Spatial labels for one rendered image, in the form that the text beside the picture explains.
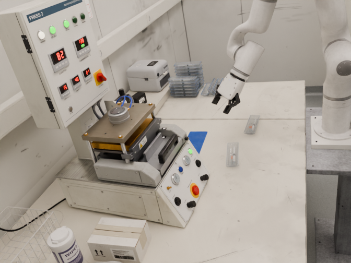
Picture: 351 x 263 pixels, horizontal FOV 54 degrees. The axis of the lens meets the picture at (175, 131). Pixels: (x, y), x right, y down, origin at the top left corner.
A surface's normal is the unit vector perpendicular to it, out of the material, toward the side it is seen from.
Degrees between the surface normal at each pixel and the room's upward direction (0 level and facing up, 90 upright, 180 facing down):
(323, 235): 0
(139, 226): 2
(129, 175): 90
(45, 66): 90
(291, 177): 0
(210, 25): 90
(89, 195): 90
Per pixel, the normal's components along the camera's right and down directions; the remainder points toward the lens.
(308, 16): -0.29, 0.52
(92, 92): 0.91, 0.05
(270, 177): -0.17, -0.85
